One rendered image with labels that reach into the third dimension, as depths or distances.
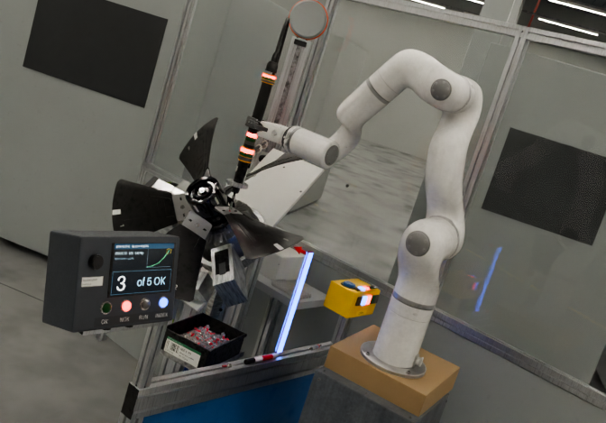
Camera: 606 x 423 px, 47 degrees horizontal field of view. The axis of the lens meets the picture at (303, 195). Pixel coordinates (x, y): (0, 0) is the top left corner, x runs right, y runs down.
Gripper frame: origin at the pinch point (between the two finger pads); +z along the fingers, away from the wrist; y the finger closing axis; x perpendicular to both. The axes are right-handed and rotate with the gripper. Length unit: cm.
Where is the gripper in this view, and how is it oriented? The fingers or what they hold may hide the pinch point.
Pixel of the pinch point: (255, 123)
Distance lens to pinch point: 222.8
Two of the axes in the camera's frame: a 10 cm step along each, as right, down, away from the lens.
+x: 3.1, -9.3, -1.8
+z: -7.3, -3.6, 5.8
